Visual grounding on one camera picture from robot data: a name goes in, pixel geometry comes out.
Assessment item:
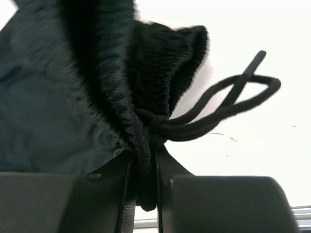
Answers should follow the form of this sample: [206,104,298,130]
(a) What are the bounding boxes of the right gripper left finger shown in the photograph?
[0,151,136,233]

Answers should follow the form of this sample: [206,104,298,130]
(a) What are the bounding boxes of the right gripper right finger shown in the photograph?
[155,146,299,233]

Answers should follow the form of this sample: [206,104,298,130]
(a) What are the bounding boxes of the black shorts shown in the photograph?
[0,0,281,211]

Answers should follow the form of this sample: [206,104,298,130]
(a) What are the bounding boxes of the aluminium front rail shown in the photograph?
[134,206,311,233]

